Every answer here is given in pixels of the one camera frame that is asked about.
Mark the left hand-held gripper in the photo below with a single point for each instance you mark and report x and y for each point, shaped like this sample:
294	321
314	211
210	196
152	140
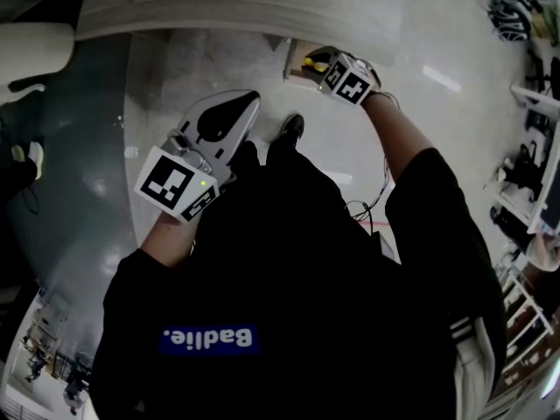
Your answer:
164	184

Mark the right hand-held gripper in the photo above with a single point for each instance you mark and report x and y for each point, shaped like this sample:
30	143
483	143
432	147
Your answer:
350	83

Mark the yellow object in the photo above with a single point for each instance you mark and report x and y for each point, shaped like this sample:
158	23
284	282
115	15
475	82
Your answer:
311	63

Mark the wooden drawer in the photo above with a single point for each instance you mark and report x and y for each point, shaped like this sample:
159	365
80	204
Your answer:
291	59

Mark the person's left forearm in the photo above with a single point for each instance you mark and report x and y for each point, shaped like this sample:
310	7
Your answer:
168	243

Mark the person's right forearm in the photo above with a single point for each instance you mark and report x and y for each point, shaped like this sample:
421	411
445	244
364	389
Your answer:
394	138

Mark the person's black shoe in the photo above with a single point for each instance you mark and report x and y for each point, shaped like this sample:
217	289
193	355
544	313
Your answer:
294	127

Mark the person's black trousers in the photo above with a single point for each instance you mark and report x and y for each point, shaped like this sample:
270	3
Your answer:
284	164

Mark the grey wooden desk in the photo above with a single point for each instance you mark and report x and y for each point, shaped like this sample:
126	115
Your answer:
240	7

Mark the red floor tape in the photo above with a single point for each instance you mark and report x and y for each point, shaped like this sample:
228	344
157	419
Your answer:
376	223

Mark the person's black sweatshirt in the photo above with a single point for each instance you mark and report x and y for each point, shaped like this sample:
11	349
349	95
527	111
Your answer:
284	300

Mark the white ornate chair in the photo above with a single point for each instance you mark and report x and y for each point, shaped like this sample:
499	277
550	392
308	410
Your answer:
26	88

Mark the black white tangled pile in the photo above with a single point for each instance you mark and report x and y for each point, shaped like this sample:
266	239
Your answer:
512	11

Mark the black office chair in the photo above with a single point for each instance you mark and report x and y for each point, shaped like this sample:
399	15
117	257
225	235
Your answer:
507	230
525	169

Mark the white shelf rack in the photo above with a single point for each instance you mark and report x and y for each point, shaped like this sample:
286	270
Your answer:
531	317

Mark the white fluted pedestal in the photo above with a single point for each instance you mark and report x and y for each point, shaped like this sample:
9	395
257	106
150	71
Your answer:
35	48

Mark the white frame long desk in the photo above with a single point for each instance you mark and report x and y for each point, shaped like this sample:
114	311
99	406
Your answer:
540	99

